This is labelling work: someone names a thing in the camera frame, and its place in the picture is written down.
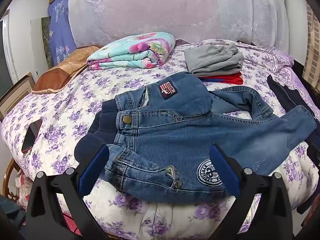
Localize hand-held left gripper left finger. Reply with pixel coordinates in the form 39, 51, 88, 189
25, 144, 110, 240

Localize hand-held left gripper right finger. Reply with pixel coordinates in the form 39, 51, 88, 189
209, 144, 294, 240

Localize blue denim pants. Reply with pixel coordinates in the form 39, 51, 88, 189
74, 71, 317, 204

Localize purple floral bedspread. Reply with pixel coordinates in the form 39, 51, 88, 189
0, 39, 320, 240

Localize black phone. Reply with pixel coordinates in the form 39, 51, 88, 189
21, 119, 43, 154

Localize pink floral cloth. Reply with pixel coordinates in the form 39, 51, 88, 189
15, 172, 34, 205

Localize wooden chair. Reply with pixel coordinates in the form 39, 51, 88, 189
5, 159, 28, 205

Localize folded red garment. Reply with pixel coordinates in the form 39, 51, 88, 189
200, 72, 244, 85

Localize dark blue cloth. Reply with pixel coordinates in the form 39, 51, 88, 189
0, 195, 27, 240

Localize dark garment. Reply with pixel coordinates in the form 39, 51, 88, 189
266, 75, 320, 120

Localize brown pillow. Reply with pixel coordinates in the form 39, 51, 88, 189
32, 45, 103, 95

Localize folded grey garment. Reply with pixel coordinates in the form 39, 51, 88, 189
184, 43, 245, 77

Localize folded teal pink floral blanket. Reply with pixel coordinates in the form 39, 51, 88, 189
87, 32, 176, 71

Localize marble pattern slab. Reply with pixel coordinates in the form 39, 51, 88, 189
41, 16, 54, 69

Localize blue printed bedding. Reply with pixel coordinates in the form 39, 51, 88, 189
47, 0, 78, 67

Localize window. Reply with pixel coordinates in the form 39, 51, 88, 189
0, 9, 14, 98

